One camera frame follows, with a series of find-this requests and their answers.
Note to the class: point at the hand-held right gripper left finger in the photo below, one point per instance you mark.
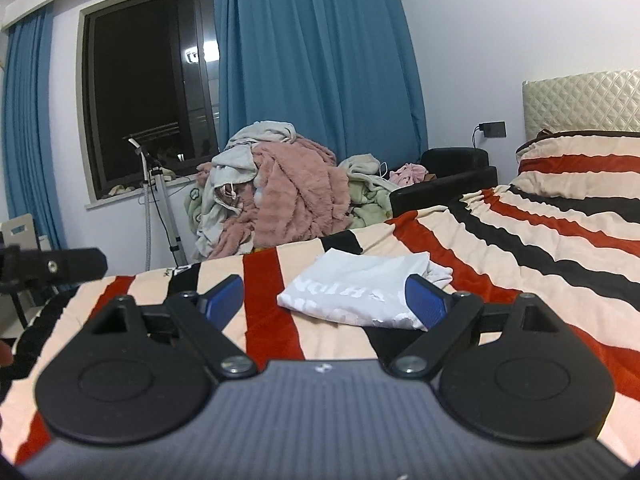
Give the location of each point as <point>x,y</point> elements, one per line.
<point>225,301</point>

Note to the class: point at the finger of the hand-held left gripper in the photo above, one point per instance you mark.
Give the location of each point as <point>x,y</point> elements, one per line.
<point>65,262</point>

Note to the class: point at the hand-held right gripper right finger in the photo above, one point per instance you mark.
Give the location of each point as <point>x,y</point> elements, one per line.
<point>425,305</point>

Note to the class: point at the white t-shirt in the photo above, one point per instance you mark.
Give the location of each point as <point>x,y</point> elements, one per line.
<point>350,280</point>

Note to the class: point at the pile of crumpled clothes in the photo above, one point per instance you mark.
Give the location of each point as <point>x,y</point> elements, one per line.
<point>367,195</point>

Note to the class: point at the white chair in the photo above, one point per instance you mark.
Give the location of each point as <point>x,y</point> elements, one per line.
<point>20,230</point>

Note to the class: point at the cloth on windowsill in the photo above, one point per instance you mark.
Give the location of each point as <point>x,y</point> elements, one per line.
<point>120,190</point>

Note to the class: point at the garment steamer stand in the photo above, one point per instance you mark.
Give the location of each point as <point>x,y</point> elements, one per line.
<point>165,210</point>

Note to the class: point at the pink cloth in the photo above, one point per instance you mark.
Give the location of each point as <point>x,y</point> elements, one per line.
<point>407,174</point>

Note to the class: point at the blue curtain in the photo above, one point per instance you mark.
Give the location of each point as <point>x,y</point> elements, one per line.
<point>30,135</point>
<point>320,50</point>

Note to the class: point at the black armchair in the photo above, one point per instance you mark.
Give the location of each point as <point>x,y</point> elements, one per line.
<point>450,175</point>

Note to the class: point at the striped fleece blanket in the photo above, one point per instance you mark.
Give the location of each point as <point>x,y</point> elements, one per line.
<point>550,240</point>

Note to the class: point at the grey garment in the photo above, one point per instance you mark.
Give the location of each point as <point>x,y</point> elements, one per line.
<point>250,140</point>

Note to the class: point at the dark window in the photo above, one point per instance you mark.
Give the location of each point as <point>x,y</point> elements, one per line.
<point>145,70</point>

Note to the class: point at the quilted beige headboard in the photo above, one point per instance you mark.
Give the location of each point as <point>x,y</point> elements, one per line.
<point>585,100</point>

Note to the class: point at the wall socket with charger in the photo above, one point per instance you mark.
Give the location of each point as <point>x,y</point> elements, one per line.
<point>492,129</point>

